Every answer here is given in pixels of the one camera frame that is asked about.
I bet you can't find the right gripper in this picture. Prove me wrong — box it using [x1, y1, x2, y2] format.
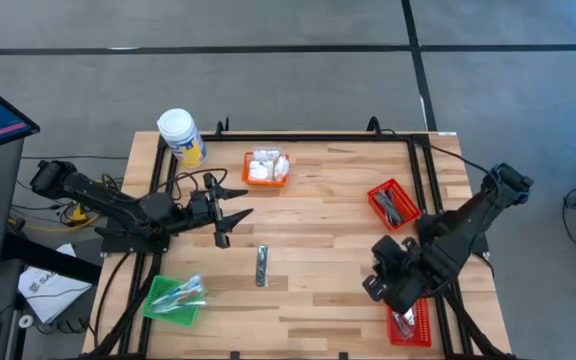
[361, 234, 434, 315]

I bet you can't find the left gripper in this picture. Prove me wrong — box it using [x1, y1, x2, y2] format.
[186, 172, 255, 250]

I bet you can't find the orange plastic basket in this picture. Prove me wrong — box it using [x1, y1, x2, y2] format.
[241, 147, 292, 189]

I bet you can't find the red plastic basket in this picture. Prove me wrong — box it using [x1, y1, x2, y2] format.
[366, 178, 423, 233]
[386, 297, 433, 348]

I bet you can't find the bagged red toothbrush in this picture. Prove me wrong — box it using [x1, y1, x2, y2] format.
[160, 290, 204, 309]

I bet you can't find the green plastic basket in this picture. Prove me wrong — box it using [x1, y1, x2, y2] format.
[142, 274, 207, 329]

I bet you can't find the yellow disinfecting wipes canister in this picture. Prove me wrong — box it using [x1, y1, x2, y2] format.
[156, 108, 208, 169]

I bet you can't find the black desk beam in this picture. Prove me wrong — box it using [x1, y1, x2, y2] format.
[2, 232, 102, 285]

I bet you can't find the white printed box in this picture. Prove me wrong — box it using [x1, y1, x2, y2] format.
[17, 243, 93, 325]

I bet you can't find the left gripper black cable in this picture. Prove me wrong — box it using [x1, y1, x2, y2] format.
[167, 168, 229, 202]

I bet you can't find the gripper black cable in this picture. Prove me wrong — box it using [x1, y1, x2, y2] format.
[167, 168, 229, 202]
[430, 143, 499, 176]

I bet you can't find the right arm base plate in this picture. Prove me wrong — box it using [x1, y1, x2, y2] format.
[416, 213, 490, 261]

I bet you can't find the black aluminium table frame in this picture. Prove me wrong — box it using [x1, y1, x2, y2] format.
[85, 115, 514, 360]

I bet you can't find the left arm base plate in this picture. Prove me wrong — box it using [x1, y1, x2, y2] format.
[100, 227, 172, 255]

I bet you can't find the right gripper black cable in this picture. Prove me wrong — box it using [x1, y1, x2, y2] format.
[430, 143, 499, 176]

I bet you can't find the yellow cable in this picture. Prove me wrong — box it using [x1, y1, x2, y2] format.
[9, 215, 98, 233]

